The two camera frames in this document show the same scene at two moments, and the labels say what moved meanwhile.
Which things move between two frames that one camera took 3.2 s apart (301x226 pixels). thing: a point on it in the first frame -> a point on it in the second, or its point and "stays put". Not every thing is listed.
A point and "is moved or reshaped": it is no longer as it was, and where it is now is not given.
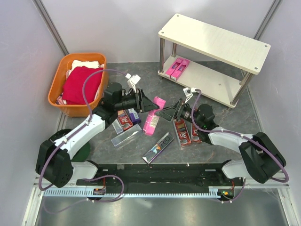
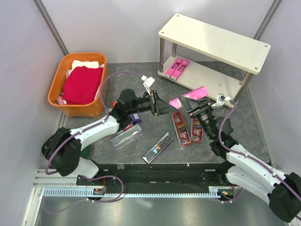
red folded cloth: [72, 92] stays put
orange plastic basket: [59, 75] stays put
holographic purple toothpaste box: [155, 150] stays put
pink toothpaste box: [171, 68] stays put
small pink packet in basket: [59, 100] stays put
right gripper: [168, 113] -> [191, 105]
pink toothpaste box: [159, 101] is moved or reshaped
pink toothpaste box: [180, 70] stays put
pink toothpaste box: [151, 122] -> [176, 102]
